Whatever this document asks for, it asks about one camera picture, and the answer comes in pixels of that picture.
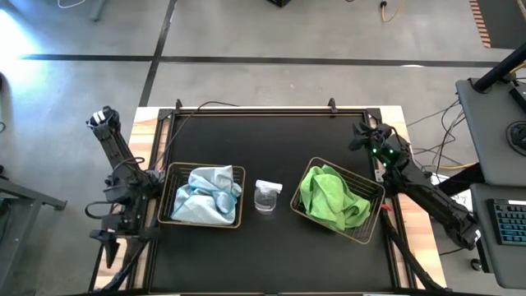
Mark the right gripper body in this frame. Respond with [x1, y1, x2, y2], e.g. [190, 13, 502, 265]
[367, 123, 398, 150]

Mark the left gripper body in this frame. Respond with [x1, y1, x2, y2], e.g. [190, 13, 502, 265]
[89, 205, 159, 244]

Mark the light blue microfiber towel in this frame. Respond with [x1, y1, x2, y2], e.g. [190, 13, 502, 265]
[187, 164, 243, 206]
[203, 184, 242, 226]
[170, 183, 217, 226]

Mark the black diagonal strut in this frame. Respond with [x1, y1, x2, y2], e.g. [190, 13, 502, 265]
[380, 207, 447, 294]
[93, 240, 151, 295]

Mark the black stand beam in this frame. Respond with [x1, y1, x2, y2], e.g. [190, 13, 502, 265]
[435, 162, 488, 198]

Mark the grey side desk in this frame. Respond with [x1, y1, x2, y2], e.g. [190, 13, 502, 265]
[0, 164, 69, 296]

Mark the white paper sheet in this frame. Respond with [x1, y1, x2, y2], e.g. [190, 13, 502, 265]
[429, 172, 473, 210]

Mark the clear spray bottle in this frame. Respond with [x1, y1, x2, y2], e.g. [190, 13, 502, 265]
[253, 179, 284, 215]

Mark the black pole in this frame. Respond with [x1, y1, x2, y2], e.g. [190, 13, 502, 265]
[471, 42, 526, 95]

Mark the round black device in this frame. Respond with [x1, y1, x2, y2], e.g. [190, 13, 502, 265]
[505, 120, 526, 152]

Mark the black desk device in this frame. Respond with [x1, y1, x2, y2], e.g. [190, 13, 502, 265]
[508, 80, 526, 104]

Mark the backlit keyboard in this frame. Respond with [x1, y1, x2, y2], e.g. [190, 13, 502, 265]
[487, 198, 526, 247]

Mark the black floor mat striped edge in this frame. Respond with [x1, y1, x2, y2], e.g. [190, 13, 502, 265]
[469, 0, 526, 50]

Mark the grey keyboard desk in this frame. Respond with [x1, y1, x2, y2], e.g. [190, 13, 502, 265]
[469, 183, 526, 289]

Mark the black wire basket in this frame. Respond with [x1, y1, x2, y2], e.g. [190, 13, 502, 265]
[289, 156, 386, 246]
[157, 161, 247, 229]

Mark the yellow cable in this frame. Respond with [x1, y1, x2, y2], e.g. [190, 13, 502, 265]
[380, 0, 399, 24]

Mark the black cable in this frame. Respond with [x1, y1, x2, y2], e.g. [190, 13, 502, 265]
[137, 100, 240, 173]

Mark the white cable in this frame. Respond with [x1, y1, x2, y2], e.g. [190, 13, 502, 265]
[56, 0, 88, 10]

